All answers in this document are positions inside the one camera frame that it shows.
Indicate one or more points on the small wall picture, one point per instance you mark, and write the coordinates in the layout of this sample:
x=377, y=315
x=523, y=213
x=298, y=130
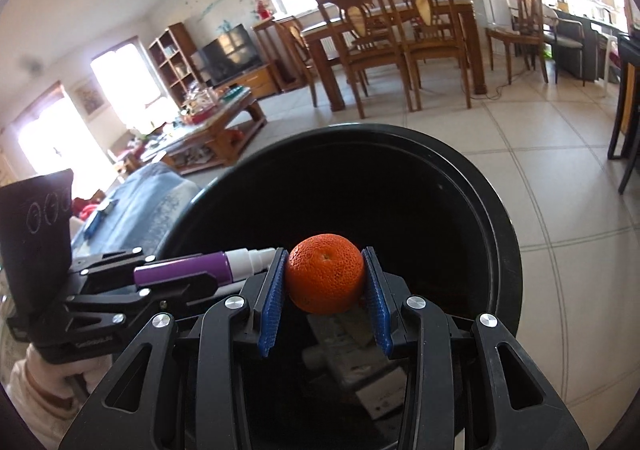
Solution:
x=87, y=97

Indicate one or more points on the orange mandarin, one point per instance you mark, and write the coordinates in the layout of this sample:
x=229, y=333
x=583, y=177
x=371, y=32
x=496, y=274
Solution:
x=325, y=275

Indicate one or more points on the wooden bookshelf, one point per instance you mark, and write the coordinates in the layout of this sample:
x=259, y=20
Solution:
x=172, y=64

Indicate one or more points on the purple spray bottle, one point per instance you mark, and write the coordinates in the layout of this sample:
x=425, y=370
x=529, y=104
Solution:
x=190, y=267

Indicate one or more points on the large bright window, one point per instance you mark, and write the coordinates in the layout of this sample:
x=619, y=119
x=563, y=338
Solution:
x=127, y=84

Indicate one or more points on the wooden television stand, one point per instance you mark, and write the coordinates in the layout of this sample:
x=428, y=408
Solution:
x=252, y=79

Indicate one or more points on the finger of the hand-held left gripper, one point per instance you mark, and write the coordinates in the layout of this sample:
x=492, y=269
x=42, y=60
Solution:
x=110, y=270
x=165, y=302

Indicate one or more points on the red cushion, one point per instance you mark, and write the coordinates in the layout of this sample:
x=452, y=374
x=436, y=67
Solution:
x=87, y=207

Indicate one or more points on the wooden dining table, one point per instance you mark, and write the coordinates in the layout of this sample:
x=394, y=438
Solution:
x=465, y=29

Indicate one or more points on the clutter pile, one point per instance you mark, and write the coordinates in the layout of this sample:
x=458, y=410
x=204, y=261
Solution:
x=210, y=102

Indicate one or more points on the wooden coffee table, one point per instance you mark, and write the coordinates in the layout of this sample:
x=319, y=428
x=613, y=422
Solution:
x=215, y=134

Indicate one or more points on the black trash bin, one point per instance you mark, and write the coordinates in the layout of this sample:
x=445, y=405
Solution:
x=400, y=180

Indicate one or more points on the wooden dining chair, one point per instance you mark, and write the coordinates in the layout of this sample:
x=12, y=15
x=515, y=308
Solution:
x=297, y=59
x=435, y=39
x=367, y=49

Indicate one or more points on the blue tablecloth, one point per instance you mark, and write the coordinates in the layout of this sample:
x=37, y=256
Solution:
x=145, y=210

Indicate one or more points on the blue flat packet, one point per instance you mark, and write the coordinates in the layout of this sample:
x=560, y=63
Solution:
x=99, y=220

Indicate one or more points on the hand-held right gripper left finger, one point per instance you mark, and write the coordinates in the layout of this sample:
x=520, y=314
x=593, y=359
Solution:
x=272, y=300

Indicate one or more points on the grey printed carton box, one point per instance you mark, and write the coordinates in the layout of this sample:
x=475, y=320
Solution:
x=380, y=397

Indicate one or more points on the black flat television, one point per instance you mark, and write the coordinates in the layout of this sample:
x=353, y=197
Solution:
x=230, y=54

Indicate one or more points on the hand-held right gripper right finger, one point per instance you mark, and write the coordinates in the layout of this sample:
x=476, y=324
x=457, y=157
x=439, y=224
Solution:
x=376, y=305

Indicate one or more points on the red decoration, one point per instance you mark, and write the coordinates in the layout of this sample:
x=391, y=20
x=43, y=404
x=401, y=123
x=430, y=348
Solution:
x=262, y=7

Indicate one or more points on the wooden armchair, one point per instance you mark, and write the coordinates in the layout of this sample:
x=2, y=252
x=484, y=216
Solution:
x=525, y=29

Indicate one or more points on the dark wicker chair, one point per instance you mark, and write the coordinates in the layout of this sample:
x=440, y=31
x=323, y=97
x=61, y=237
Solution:
x=580, y=44

